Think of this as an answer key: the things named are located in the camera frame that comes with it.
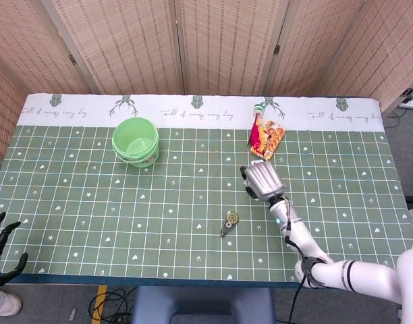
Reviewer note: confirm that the brass screen hinge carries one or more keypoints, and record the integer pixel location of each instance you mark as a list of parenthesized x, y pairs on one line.
[(277, 49), (72, 59)]

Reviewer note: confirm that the yellow floor tape strip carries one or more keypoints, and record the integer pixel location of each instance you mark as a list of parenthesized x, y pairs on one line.
[(99, 302)]

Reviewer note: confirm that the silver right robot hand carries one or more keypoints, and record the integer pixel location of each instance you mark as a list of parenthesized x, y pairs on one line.
[(264, 180)]

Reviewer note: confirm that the small white green bottle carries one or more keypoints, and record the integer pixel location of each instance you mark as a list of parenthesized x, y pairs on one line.
[(256, 133)]

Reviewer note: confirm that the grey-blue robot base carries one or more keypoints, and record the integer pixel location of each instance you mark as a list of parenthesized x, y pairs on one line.
[(203, 305)]

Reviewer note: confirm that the white power strip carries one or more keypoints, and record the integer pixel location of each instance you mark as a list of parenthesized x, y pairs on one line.
[(412, 102)]

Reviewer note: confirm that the orange snack box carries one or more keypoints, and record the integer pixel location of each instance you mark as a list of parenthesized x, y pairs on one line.
[(272, 140)]

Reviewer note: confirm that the white sneaker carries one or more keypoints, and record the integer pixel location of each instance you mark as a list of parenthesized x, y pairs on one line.
[(4, 303)]

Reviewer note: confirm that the white mahjong tile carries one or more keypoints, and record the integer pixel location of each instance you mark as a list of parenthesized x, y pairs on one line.
[(258, 162)]

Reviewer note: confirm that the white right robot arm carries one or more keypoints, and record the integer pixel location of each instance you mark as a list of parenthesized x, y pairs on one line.
[(361, 273)]

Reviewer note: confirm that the woven rattan screen panel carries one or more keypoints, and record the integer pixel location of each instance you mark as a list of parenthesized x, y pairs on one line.
[(4, 111), (226, 47), (395, 50), (31, 44), (314, 50), (125, 47)]

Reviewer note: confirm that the green plastic bucket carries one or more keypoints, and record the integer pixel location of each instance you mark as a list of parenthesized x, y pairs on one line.
[(135, 143)]

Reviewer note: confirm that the brown correction tape dispenser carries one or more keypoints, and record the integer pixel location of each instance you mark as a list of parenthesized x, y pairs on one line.
[(229, 223)]

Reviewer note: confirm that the green checked tablecloth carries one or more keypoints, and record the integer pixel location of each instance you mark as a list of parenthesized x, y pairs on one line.
[(125, 209)]

